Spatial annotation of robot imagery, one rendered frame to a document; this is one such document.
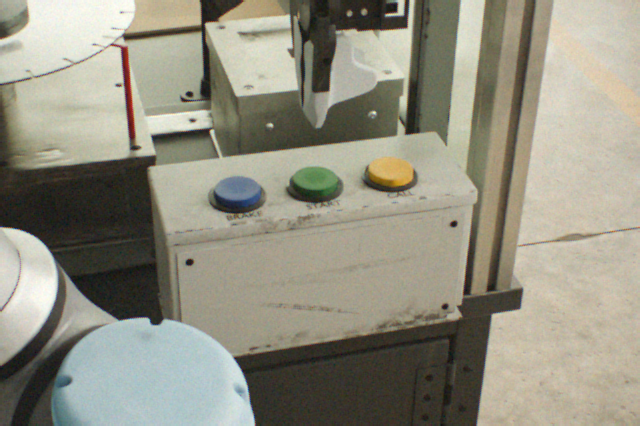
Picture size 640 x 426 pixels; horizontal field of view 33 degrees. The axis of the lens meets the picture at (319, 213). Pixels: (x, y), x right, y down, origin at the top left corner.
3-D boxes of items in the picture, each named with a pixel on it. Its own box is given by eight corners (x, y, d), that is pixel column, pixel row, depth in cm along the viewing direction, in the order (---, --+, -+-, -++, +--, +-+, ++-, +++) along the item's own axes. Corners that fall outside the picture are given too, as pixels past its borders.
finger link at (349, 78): (379, 136, 92) (385, 36, 86) (311, 145, 90) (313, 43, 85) (368, 118, 94) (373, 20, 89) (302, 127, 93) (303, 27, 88)
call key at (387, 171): (403, 172, 101) (404, 153, 100) (417, 195, 98) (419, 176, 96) (361, 177, 100) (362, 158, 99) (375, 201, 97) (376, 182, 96)
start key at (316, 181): (330, 181, 99) (330, 163, 98) (342, 205, 96) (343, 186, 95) (287, 187, 98) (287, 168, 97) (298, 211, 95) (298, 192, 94)
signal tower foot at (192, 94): (242, 85, 144) (242, 68, 142) (248, 98, 141) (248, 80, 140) (178, 92, 142) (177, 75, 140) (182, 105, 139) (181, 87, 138)
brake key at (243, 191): (255, 191, 98) (254, 172, 96) (265, 216, 94) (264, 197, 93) (211, 197, 97) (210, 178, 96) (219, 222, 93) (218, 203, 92)
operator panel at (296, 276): (424, 254, 114) (436, 130, 105) (463, 320, 105) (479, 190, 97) (157, 295, 107) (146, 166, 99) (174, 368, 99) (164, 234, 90)
